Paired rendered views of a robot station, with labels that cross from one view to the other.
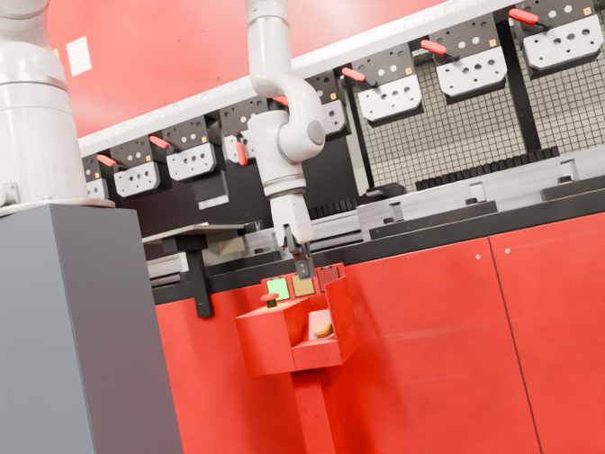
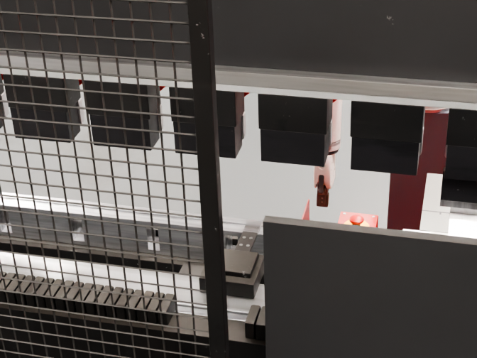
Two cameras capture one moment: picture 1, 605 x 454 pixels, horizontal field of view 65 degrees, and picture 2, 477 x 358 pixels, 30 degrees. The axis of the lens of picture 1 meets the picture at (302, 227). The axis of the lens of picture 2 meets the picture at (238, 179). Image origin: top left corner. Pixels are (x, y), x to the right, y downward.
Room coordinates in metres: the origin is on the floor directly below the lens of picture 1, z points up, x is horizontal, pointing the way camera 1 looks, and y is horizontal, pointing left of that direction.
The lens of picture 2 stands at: (3.01, -0.36, 2.15)
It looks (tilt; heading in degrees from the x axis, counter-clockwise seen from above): 31 degrees down; 176
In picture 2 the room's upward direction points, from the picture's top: 2 degrees counter-clockwise
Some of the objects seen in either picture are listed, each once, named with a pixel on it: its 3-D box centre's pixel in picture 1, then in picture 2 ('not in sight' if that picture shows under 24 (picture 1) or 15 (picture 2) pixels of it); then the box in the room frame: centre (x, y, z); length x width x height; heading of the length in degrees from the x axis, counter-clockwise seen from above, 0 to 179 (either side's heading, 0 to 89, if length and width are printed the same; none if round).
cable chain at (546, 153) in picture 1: (483, 171); (70, 296); (1.53, -0.61, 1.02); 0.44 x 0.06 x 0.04; 71
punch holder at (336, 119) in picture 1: (317, 110); (295, 122); (1.28, -0.11, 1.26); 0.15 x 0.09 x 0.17; 71
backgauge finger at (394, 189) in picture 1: (380, 193); (240, 251); (1.40, -0.25, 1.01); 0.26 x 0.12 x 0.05; 161
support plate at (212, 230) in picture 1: (192, 234); (461, 205); (1.26, 0.29, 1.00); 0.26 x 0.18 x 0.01; 161
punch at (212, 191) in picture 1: (211, 190); (464, 190); (1.40, 0.24, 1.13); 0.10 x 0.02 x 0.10; 71
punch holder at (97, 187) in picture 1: (92, 184); not in sight; (1.54, 0.65, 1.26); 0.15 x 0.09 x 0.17; 71
